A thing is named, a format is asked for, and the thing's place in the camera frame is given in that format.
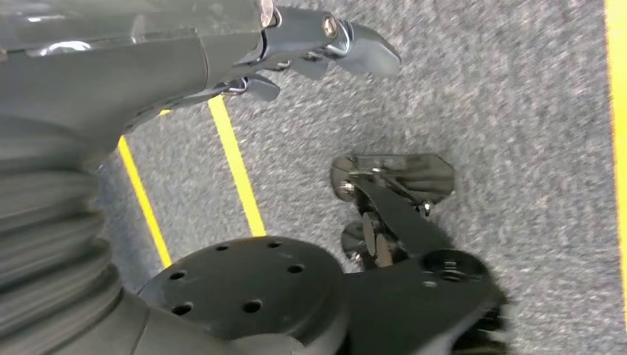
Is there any yellow floor tape strip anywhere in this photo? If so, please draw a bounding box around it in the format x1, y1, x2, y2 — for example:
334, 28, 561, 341
117, 108, 173, 269
603, 0, 627, 320

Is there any black robot leg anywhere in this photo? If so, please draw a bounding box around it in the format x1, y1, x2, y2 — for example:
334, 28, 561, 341
138, 153, 510, 355

